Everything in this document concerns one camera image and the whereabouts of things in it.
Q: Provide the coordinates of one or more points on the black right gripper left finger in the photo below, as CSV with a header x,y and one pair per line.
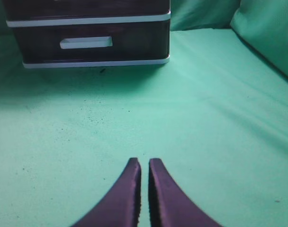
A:
x,y
121,205

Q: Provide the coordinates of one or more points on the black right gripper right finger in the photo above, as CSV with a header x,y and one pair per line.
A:
x,y
169,206

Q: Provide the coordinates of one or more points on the dark translucent drawer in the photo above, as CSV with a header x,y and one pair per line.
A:
x,y
60,9
130,42

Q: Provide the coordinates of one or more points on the white plastic drawer cabinet frame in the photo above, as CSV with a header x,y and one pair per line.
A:
x,y
96,42

